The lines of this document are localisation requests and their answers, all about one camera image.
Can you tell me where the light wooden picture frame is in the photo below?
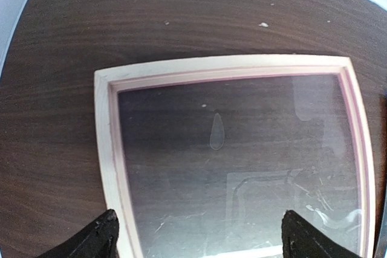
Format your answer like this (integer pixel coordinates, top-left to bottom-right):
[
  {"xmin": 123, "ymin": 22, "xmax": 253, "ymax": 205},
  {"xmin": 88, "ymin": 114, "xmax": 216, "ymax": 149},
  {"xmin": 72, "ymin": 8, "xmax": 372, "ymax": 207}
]
[{"xmin": 94, "ymin": 54, "xmax": 376, "ymax": 257}]

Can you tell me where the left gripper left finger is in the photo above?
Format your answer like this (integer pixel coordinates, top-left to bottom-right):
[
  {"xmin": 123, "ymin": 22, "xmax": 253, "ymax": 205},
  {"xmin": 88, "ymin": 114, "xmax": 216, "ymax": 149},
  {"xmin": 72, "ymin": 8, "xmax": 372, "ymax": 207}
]
[{"xmin": 39, "ymin": 209, "xmax": 119, "ymax": 258}]

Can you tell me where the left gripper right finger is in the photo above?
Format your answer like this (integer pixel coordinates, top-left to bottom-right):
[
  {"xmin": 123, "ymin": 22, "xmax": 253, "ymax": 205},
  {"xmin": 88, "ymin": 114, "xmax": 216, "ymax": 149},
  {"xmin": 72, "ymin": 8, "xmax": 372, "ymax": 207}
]
[{"xmin": 281, "ymin": 210, "xmax": 359, "ymax": 258}]

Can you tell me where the clear acrylic sheet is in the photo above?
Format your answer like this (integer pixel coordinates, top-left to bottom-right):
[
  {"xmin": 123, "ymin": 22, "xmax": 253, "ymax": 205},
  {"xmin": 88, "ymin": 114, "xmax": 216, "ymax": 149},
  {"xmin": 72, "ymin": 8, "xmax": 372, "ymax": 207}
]
[{"xmin": 118, "ymin": 75, "xmax": 361, "ymax": 257}]

